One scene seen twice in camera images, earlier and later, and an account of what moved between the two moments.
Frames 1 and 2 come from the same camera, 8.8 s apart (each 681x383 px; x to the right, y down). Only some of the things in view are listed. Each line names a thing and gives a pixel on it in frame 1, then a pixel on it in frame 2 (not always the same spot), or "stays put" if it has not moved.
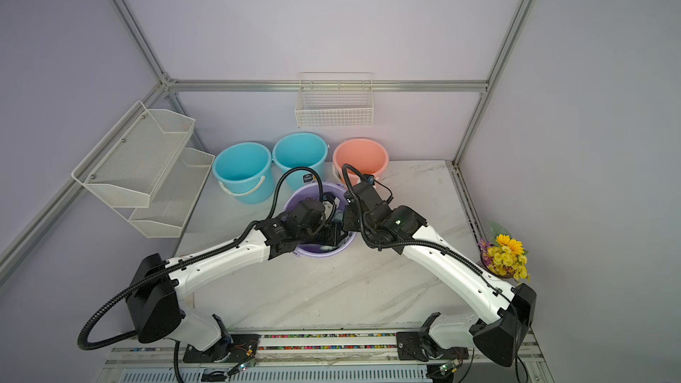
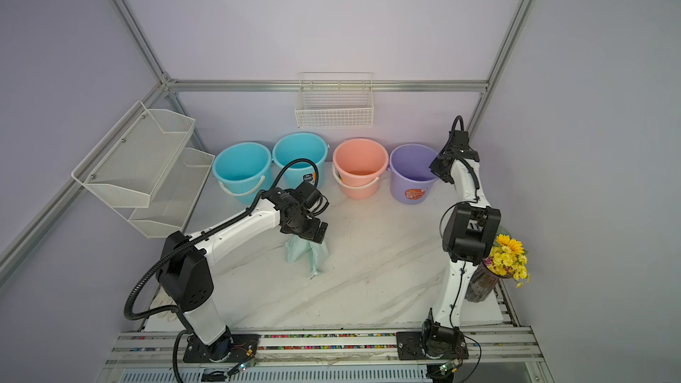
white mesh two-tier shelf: (143, 170) stays put
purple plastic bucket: (311, 191) to (411, 179)
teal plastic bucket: (245, 170) stays put
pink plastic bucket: (367, 155) stays put
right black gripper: (351, 220) to (434, 168)
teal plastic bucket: (301, 149) stays put
